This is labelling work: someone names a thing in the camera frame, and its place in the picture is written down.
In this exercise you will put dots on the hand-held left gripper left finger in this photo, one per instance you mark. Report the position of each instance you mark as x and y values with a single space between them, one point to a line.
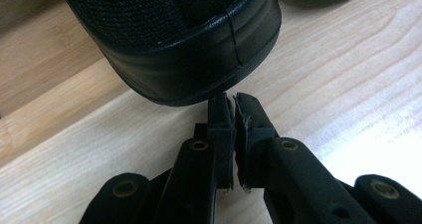
222 141

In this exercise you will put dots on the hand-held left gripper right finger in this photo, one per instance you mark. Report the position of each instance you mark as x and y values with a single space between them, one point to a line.
252 137

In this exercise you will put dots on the wooden shoe rack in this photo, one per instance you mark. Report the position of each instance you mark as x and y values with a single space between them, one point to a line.
40 68

